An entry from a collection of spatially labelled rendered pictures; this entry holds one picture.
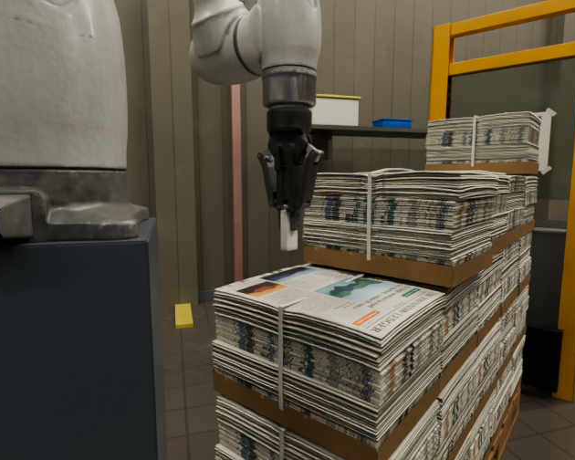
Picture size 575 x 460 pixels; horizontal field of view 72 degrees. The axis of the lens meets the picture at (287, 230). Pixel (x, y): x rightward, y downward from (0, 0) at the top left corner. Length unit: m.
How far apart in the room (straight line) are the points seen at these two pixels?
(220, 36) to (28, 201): 0.49
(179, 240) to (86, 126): 2.94
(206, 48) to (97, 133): 0.43
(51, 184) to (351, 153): 3.50
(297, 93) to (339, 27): 3.30
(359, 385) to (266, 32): 0.56
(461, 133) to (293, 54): 1.18
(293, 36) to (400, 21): 3.60
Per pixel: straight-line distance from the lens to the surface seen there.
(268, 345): 0.75
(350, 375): 0.65
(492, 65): 2.34
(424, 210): 0.84
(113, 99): 0.40
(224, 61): 0.76
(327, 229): 0.96
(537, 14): 2.36
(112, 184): 0.39
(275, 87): 0.65
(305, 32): 0.67
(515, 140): 1.70
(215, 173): 3.42
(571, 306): 2.28
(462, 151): 1.74
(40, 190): 0.36
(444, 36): 2.43
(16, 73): 0.37
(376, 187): 0.89
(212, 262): 3.49
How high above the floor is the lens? 1.05
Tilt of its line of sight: 7 degrees down
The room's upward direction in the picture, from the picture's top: straight up
